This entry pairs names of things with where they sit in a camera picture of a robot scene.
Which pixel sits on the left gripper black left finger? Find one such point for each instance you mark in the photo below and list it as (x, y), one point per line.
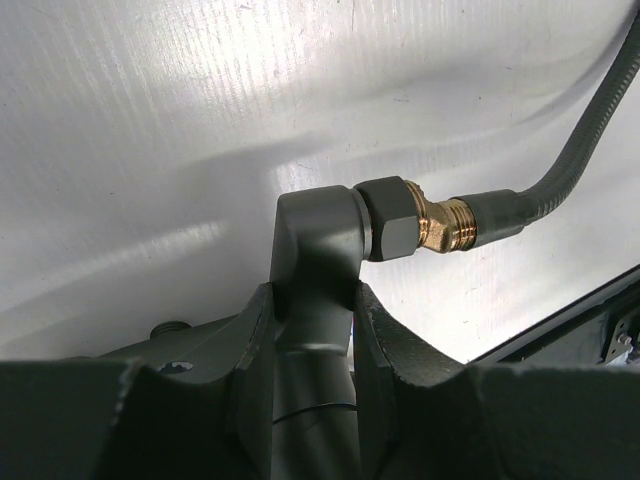
(201, 410)

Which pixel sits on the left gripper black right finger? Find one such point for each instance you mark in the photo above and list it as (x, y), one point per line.
(422, 415)

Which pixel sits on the dark grey faucet valve fitting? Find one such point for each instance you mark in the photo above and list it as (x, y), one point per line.
(321, 238)

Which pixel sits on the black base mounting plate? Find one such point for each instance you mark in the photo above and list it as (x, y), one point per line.
(600, 328)

